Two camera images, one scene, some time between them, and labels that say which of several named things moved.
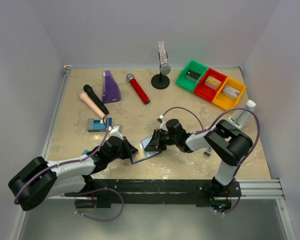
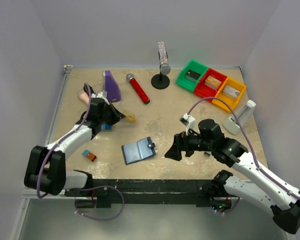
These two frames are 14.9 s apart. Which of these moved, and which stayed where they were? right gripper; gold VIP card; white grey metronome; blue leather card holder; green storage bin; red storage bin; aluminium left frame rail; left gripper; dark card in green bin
Moved: right gripper; gold VIP card; left gripper
Stayed: red storage bin; white grey metronome; green storage bin; blue leather card holder; aluminium left frame rail; dark card in green bin
